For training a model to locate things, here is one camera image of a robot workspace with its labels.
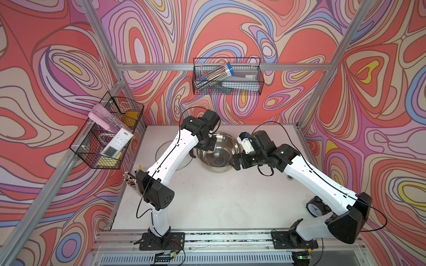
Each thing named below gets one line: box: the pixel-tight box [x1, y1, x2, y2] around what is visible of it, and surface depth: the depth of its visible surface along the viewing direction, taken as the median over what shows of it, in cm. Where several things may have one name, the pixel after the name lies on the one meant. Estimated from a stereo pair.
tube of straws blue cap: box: [195, 62, 235, 92], surface depth 81 cm
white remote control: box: [100, 127, 134, 158], surface depth 70 cm
